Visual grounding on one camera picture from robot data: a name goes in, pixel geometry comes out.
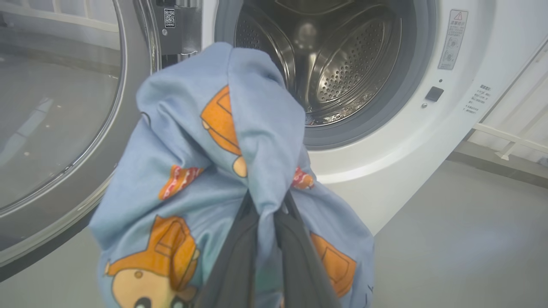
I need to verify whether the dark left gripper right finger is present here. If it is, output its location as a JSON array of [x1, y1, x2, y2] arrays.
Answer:
[[274, 192, 342, 308]]

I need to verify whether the small printed text sticker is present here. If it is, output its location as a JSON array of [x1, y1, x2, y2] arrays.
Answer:
[[463, 83, 492, 115]]

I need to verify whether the blue cartoon print garment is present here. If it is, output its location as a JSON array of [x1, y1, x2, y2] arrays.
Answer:
[[89, 41, 376, 308]]

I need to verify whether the stainless steel washer drum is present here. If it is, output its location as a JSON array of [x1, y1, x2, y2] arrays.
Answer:
[[233, 0, 403, 127]]

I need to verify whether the grey warning label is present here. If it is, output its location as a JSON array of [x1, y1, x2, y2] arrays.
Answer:
[[438, 9, 469, 70]]

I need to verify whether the metal door hinge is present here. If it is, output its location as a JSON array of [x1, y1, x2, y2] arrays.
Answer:
[[150, 0, 203, 69]]

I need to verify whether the black glass washing machine door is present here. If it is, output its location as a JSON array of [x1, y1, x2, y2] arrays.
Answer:
[[0, 0, 203, 283]]

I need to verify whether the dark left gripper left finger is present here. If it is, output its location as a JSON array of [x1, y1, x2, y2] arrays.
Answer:
[[195, 192, 260, 308]]

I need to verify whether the white front-load washing machine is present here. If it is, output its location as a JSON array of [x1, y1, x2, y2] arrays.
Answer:
[[201, 0, 548, 236]]

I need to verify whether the grey rubber door gasket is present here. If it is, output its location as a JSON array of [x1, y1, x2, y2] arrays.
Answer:
[[214, 0, 437, 150]]

